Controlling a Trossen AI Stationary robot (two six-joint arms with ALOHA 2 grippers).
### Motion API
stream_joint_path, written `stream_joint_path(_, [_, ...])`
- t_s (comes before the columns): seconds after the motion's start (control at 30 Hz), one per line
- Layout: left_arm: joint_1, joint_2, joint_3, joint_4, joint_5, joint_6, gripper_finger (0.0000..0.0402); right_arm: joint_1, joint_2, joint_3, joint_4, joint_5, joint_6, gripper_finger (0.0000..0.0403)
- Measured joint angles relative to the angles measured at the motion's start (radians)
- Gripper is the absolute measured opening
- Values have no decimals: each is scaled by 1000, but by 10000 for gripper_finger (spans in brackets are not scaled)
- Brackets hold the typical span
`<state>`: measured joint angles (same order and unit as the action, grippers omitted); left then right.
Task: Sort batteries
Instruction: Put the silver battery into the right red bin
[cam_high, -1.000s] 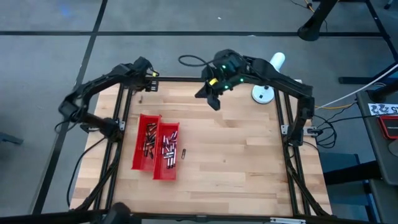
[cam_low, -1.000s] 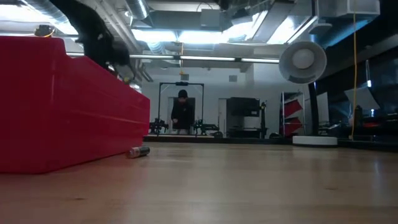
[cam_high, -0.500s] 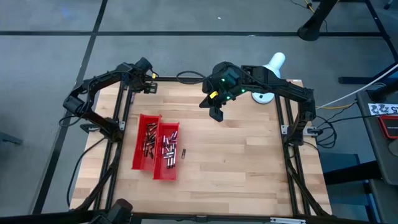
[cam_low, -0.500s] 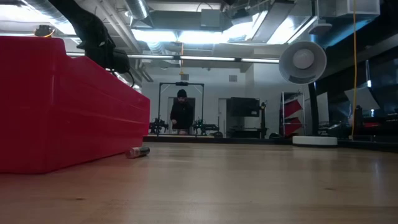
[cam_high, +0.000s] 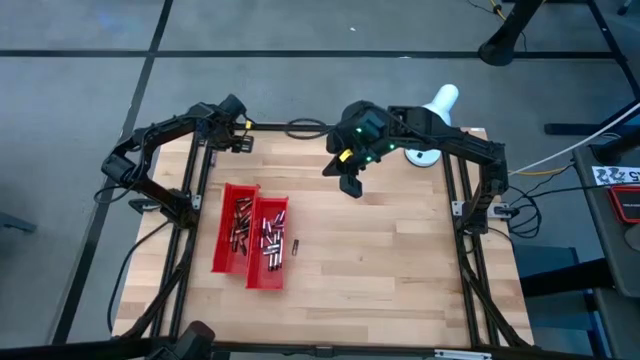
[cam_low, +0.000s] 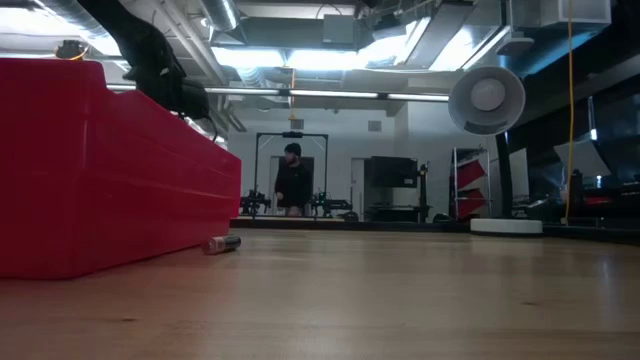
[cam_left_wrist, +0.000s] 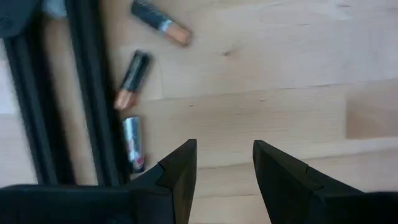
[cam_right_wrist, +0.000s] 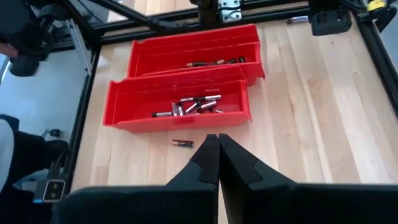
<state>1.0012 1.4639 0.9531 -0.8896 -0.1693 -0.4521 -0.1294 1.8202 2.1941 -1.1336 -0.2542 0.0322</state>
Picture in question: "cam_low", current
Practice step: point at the grey angled panel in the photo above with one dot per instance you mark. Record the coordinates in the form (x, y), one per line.
(582, 160)

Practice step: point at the grey ceiling box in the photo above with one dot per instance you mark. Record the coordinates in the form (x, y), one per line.
(339, 30)

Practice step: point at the silver ceiling air duct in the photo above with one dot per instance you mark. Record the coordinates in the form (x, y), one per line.
(65, 15)

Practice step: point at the person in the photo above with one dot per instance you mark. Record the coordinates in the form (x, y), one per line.
(293, 185)

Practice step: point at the long ceiling light strip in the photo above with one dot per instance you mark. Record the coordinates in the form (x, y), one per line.
(325, 93)

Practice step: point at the dark copper-ended battery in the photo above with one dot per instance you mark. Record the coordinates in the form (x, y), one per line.
(222, 244)

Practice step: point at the black gantry frame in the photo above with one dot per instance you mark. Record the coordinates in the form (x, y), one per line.
(292, 135)

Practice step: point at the rack with red bins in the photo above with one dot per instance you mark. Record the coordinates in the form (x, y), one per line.
(470, 185)

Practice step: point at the black aluminium table frame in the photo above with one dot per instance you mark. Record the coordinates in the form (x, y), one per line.
(400, 226)

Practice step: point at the black monitor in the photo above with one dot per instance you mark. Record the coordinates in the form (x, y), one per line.
(393, 172)

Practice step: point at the black background robot arm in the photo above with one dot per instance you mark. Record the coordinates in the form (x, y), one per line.
(255, 204)
(332, 205)

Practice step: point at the red plastic bin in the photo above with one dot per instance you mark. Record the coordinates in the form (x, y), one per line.
(100, 200)

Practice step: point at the white ceiling fixture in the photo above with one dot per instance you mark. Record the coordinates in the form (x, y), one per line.
(515, 45)

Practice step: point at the red flat device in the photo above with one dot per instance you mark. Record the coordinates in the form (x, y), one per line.
(599, 201)

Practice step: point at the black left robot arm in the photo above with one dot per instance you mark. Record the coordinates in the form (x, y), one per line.
(135, 30)

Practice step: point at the dark bottle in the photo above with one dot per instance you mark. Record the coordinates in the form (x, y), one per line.
(576, 187)

